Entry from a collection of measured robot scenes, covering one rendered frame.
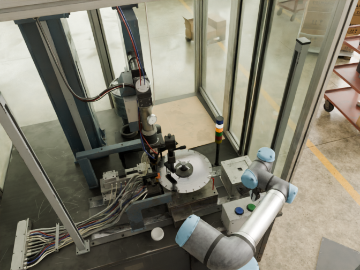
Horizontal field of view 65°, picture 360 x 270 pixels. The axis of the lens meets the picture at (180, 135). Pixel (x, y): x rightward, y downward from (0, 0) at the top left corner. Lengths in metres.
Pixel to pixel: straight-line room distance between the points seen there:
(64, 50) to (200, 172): 1.00
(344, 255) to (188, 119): 1.60
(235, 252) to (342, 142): 2.73
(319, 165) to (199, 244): 2.37
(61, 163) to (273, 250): 1.76
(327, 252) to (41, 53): 2.41
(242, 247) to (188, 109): 1.62
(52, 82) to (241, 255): 1.35
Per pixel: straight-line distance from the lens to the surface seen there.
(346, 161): 3.36
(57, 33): 1.67
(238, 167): 1.78
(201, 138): 2.15
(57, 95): 1.84
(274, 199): 1.15
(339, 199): 3.01
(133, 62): 1.40
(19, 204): 2.09
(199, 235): 0.99
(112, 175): 1.80
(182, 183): 1.62
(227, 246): 0.98
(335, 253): 2.67
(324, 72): 1.16
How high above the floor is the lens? 2.23
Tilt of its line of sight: 43 degrees down
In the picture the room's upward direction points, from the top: 3 degrees counter-clockwise
